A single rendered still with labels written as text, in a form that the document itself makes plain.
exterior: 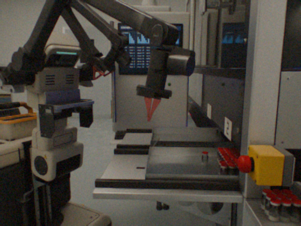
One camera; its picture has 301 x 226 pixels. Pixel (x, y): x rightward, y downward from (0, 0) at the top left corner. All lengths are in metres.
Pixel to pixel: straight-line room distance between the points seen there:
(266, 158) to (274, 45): 0.26
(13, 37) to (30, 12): 0.74
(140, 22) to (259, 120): 0.41
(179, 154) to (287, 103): 0.46
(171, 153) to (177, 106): 0.72
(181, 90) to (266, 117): 1.05
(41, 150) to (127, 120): 0.56
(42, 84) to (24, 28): 5.75
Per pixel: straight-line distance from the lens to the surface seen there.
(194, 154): 1.01
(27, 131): 1.68
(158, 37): 0.72
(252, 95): 0.67
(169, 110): 1.68
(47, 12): 1.08
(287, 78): 0.69
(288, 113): 0.71
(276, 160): 0.62
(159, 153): 1.00
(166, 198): 0.73
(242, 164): 0.62
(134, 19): 0.79
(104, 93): 6.37
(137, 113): 1.67
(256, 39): 0.67
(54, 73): 1.36
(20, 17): 7.12
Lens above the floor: 1.21
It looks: 10 degrees down
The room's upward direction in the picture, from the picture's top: straight up
